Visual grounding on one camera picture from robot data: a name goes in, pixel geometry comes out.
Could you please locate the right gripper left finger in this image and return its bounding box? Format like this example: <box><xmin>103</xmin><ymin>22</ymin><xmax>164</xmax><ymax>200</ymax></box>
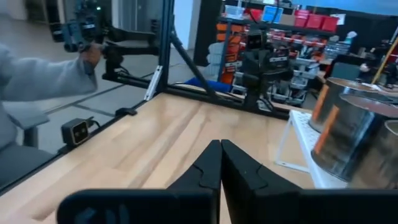
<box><xmin>57</xmin><ymin>139</ymin><xmax>223</xmax><ymax>224</ymax></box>

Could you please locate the black cable clip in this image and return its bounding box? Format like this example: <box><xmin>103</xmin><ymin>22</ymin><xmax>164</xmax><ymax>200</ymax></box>
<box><xmin>114</xmin><ymin>107</ymin><xmax>138</xmax><ymax>118</ymax></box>

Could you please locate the white frame bracket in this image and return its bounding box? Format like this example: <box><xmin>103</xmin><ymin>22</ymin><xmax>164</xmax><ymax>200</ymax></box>
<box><xmin>144</xmin><ymin>65</ymin><xmax>163</xmax><ymax>101</ymax></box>

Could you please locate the person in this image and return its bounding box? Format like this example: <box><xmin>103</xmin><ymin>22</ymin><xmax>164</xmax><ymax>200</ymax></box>
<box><xmin>0</xmin><ymin>42</ymin><xmax>103</xmax><ymax>150</ymax></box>

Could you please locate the red storage bin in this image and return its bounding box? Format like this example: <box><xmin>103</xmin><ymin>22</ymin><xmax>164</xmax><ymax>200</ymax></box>
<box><xmin>294</xmin><ymin>9</ymin><xmax>308</xmax><ymax>28</ymax></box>
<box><xmin>306</xmin><ymin>14</ymin><xmax>324</xmax><ymax>30</ymax></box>
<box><xmin>321</xmin><ymin>16</ymin><xmax>340</xmax><ymax>32</ymax></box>

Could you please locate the silver candle tin orange label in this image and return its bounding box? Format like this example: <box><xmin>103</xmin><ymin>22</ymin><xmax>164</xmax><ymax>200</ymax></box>
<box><xmin>348</xmin><ymin>119</ymin><xmax>398</xmax><ymax>190</ymax></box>
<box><xmin>308</xmin><ymin>77</ymin><xmax>394</xmax><ymax>134</ymax></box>
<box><xmin>310</xmin><ymin>94</ymin><xmax>398</xmax><ymax>183</ymax></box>

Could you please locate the grey office chair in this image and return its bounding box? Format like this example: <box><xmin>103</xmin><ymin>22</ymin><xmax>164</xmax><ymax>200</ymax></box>
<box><xmin>0</xmin><ymin>113</ymin><xmax>55</xmax><ymax>189</ymax></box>

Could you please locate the blue cloth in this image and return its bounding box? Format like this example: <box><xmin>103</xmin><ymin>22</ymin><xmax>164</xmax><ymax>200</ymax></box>
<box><xmin>185</xmin><ymin>77</ymin><xmax>233</xmax><ymax>93</ymax></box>

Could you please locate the yellow slanted rod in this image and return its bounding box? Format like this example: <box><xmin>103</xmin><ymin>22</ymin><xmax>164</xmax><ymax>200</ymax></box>
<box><xmin>371</xmin><ymin>35</ymin><xmax>398</xmax><ymax>85</ymax></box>

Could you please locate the white perforated metal rack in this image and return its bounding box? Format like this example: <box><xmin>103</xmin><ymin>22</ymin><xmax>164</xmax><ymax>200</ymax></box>
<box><xmin>275</xmin><ymin>110</ymin><xmax>349</xmax><ymax>190</ymax></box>

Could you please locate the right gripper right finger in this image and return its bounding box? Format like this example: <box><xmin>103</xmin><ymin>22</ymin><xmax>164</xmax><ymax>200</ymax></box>
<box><xmin>221</xmin><ymin>139</ymin><xmax>398</xmax><ymax>224</ymax></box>

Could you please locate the storage shelf unit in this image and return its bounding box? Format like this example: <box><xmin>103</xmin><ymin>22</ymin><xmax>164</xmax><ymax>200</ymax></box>
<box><xmin>216</xmin><ymin>0</ymin><xmax>341</xmax><ymax>106</ymax></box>

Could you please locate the clear plastic box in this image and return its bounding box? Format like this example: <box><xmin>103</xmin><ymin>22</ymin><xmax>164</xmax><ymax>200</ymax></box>
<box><xmin>224</xmin><ymin>4</ymin><xmax>246</xmax><ymax>20</ymax></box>

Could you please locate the small black table camera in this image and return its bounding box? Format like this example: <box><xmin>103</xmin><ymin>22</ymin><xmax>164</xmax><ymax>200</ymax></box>
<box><xmin>60</xmin><ymin>116</ymin><xmax>94</xmax><ymax>147</ymax></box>

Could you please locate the person's hand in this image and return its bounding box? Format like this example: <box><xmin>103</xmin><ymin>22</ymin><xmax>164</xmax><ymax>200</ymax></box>
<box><xmin>80</xmin><ymin>43</ymin><xmax>103</xmax><ymax>67</ymax></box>

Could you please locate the blue storage bin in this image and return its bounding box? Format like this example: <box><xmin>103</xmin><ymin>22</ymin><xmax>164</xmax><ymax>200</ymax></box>
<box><xmin>262</xmin><ymin>5</ymin><xmax>284</xmax><ymax>24</ymax></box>

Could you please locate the black aluminium table frame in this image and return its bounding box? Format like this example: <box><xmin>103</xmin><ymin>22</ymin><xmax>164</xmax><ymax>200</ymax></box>
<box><xmin>0</xmin><ymin>0</ymin><xmax>292</xmax><ymax>195</ymax></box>

